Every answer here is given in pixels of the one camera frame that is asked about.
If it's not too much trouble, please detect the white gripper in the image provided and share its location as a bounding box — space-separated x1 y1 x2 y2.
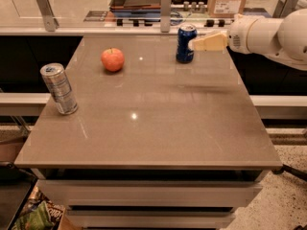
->
188 14 256 54

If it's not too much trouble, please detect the blue pepsi can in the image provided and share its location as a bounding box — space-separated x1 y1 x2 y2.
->
176 24 197 63

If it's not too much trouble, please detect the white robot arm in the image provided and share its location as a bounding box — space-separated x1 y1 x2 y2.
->
188 9 307 71

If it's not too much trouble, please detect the silver redbull can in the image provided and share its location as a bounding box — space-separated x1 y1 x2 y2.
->
40 63 78 115

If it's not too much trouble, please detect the cardboard box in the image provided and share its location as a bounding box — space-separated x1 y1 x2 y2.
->
206 0 253 19

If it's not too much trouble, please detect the red apple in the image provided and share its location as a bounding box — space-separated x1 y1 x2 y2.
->
101 48 125 72

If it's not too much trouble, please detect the lower white drawer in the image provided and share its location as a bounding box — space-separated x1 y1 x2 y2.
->
66 211 234 229

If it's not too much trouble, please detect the white drawer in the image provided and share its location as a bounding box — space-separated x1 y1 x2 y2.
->
66 211 234 229
38 180 262 207

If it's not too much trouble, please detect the upper white drawer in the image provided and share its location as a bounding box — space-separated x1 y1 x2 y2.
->
38 180 262 207

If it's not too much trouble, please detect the green chip bag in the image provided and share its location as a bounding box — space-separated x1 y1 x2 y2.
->
12 201 64 230

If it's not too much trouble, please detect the middle metal bracket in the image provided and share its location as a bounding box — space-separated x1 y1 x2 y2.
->
160 0 172 33

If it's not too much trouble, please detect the metal bracket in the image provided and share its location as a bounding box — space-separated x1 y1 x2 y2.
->
36 0 59 32
160 0 172 33
273 0 307 18

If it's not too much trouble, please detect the right metal bracket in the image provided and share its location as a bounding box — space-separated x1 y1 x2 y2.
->
273 0 307 18

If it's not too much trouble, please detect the left metal bracket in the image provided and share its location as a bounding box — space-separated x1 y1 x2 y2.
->
36 0 59 32

